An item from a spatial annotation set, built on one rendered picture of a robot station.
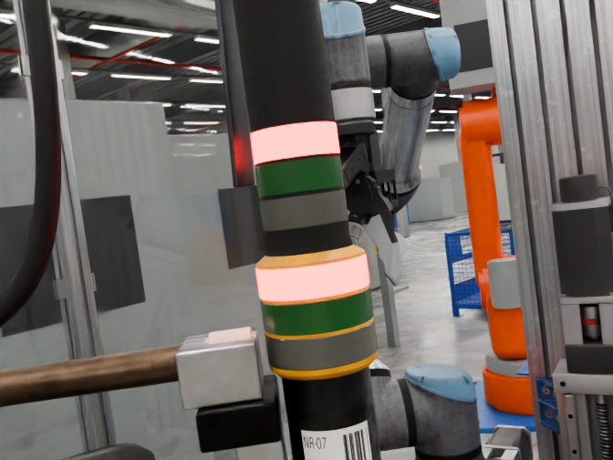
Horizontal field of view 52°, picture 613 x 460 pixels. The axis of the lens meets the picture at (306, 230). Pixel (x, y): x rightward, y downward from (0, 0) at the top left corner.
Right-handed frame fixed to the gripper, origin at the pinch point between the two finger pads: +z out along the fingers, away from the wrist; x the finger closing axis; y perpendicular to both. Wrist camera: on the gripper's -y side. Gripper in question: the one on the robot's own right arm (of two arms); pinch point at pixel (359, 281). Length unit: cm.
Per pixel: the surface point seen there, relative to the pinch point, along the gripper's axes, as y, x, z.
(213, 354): -54, -22, -6
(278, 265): -53, -25, -9
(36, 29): -56, -18, -19
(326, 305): -52, -26, -8
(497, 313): 327, 79, 79
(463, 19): 333, 80, -109
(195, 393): -55, -22, -5
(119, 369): -55, -19, -6
